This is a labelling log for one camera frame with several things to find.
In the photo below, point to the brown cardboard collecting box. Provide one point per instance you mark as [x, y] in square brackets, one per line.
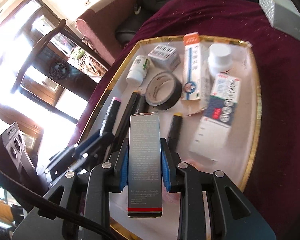
[240, 155]

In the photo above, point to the black marker purple cap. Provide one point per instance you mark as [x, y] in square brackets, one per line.
[130, 115]

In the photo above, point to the maroon upholstered chair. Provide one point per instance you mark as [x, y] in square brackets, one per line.
[102, 17]

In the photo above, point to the black tape roll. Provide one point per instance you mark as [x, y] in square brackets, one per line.
[152, 92]

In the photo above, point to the small pink white carton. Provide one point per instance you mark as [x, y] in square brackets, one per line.
[165, 55]

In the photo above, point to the large grey cardboard box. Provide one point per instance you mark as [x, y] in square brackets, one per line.
[285, 7]

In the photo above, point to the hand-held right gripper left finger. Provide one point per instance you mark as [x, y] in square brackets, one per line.
[125, 165]

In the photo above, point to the long white medicine box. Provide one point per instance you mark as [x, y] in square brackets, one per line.
[193, 75]

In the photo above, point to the white bottle pink label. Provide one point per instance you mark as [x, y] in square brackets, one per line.
[218, 55]

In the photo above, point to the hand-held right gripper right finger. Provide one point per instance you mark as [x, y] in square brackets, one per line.
[166, 170]

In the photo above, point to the silver carton red stripe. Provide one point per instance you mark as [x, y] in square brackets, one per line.
[145, 142]

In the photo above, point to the black marker yellow cap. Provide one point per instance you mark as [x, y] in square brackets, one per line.
[143, 105]
[175, 130]

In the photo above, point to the white blue medicine box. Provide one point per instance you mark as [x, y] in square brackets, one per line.
[220, 110]

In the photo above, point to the dark wooden cabinet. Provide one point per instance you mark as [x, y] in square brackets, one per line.
[57, 71]

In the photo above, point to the burgundy tablecloth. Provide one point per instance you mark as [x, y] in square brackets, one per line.
[277, 105]

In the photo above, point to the white bottle green label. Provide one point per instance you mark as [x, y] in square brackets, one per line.
[137, 71]

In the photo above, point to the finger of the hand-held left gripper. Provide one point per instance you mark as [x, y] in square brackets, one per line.
[90, 141]
[62, 162]

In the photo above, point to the dark wooden chair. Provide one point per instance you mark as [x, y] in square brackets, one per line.
[37, 47]

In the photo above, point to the black marker pink cap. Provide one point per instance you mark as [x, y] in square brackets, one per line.
[112, 112]

